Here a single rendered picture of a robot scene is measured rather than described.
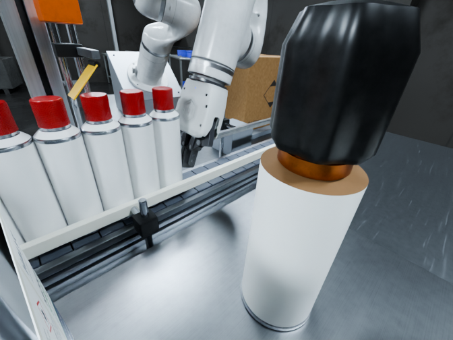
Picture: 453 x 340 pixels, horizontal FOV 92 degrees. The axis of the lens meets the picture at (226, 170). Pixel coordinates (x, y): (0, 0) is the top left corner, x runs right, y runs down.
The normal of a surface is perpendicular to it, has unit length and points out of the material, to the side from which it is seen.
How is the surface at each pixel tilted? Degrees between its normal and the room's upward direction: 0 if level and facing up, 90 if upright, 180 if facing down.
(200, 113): 69
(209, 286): 0
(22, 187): 90
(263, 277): 90
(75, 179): 90
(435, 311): 0
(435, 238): 0
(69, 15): 90
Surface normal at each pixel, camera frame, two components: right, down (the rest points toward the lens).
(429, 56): -0.80, 0.25
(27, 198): 0.60, 0.43
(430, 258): 0.06, -0.87
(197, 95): -0.62, -0.02
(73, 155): 0.82, 0.33
